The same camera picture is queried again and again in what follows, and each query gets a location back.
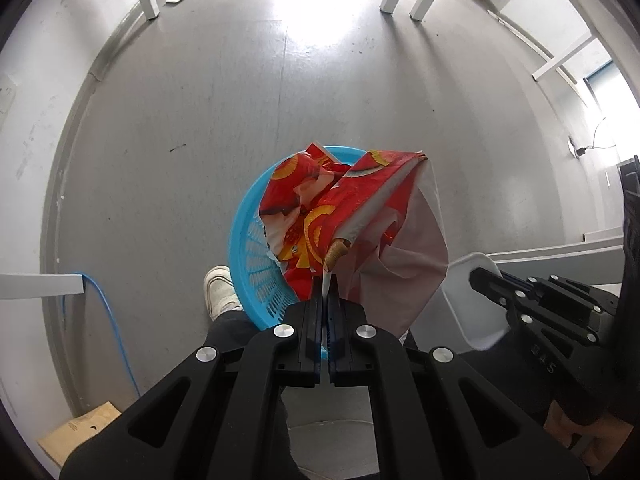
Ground white table frame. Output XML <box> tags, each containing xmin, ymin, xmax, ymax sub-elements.
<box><xmin>532</xmin><ymin>34</ymin><xmax>599</xmax><ymax>81</ymax></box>

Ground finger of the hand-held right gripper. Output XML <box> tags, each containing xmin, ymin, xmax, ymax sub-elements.
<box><xmin>469</xmin><ymin>267</ymin><xmax>619</xmax><ymax>319</ymax></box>
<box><xmin>500</xmin><ymin>296</ymin><xmax>621</xmax><ymax>426</ymax></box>

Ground flat cardboard piece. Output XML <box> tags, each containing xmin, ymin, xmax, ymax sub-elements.
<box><xmin>37</xmin><ymin>400</ymin><xmax>124</xmax><ymax>471</ymax></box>

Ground white paper cup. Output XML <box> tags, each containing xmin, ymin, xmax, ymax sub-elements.
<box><xmin>442</xmin><ymin>252</ymin><xmax>510</xmax><ymax>352</ymax></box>

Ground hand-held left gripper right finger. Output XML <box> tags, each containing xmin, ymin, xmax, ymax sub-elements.
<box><xmin>327</xmin><ymin>277</ymin><xmax>589</xmax><ymax>480</ymax></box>

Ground blue plastic basket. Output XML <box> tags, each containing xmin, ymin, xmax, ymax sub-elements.
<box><xmin>228</xmin><ymin>146</ymin><xmax>372</xmax><ymax>362</ymax></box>

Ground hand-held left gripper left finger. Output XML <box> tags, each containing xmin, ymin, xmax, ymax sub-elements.
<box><xmin>60</xmin><ymin>287</ymin><xmax>329</xmax><ymax>480</ymax></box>

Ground person's right hand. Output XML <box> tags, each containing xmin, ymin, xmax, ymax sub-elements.
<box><xmin>542</xmin><ymin>399</ymin><xmax>637</xmax><ymax>477</ymax></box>

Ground white table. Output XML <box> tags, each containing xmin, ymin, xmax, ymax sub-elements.
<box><xmin>0</xmin><ymin>272</ymin><xmax>85</xmax><ymax>301</ymax></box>

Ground wall socket with black cable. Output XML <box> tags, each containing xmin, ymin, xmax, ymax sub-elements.
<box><xmin>567</xmin><ymin>117</ymin><xmax>621</xmax><ymax>159</ymax></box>

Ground white wall socket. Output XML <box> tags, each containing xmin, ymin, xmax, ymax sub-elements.
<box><xmin>0</xmin><ymin>75</ymin><xmax>19</xmax><ymax>114</ymax></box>

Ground person's black pants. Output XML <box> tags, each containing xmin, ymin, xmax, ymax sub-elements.
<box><xmin>202</xmin><ymin>310</ymin><xmax>551</xmax><ymax>480</ymax></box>

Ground red snack bag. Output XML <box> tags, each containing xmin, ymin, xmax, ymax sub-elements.
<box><xmin>259</xmin><ymin>142</ymin><xmax>450</xmax><ymax>339</ymax></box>

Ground blue cable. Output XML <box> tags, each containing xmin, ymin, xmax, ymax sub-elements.
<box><xmin>62</xmin><ymin>272</ymin><xmax>144</xmax><ymax>397</ymax></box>

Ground person's white shoe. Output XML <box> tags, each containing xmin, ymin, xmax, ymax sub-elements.
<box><xmin>203</xmin><ymin>265</ymin><xmax>244</xmax><ymax>322</ymax></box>

